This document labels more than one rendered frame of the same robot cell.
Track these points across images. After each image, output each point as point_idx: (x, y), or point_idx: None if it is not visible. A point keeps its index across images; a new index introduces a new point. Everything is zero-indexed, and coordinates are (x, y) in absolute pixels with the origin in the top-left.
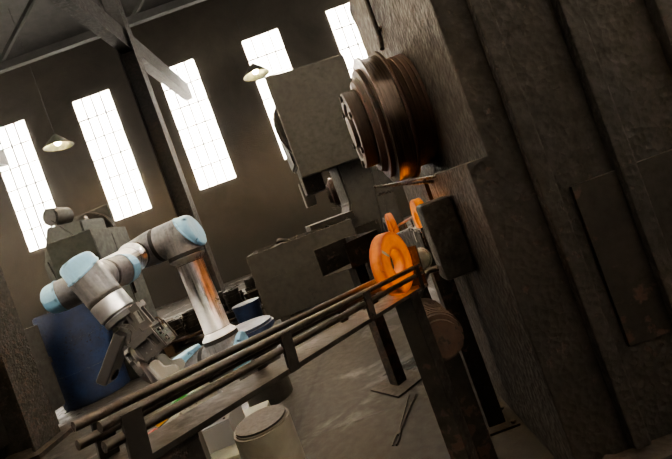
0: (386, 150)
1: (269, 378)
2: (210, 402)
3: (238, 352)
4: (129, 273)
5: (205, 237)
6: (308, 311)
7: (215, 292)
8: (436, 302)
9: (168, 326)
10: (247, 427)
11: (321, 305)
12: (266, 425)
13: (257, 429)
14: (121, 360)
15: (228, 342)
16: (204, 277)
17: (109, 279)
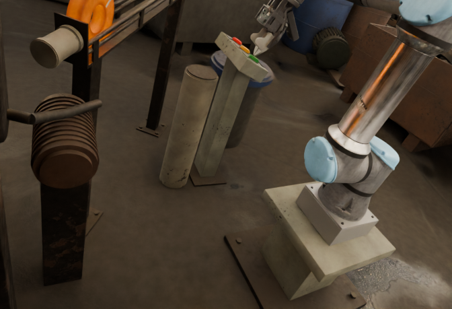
0: None
1: None
2: None
3: None
4: None
5: (424, 15)
6: None
7: (366, 91)
8: (42, 134)
9: (269, 17)
10: (207, 70)
11: (149, 0)
12: (194, 66)
13: (198, 66)
14: (288, 28)
15: (323, 134)
16: (379, 64)
17: None
